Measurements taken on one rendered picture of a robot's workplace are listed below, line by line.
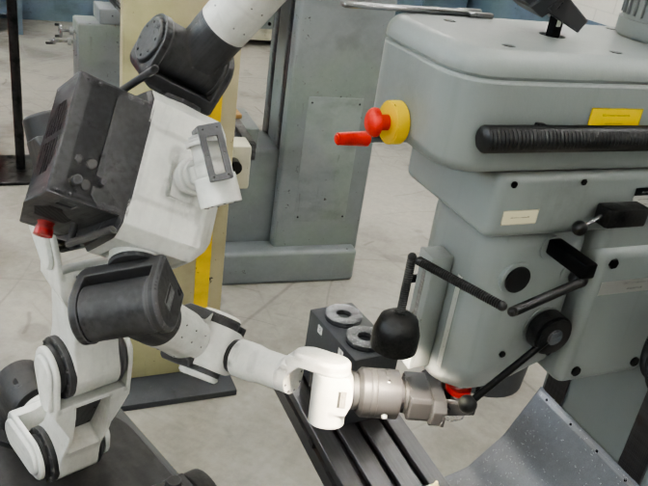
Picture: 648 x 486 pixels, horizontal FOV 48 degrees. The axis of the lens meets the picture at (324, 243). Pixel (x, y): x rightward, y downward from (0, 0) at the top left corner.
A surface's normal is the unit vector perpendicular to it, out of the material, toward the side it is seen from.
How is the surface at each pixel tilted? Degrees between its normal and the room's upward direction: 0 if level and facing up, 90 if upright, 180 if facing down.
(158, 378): 0
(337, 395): 74
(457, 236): 90
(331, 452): 0
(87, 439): 28
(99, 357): 81
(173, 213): 58
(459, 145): 90
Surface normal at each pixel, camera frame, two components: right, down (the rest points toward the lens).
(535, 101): 0.37, 0.46
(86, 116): 0.63, -0.11
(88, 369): 0.68, 0.27
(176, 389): 0.13, -0.89
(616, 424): -0.92, 0.06
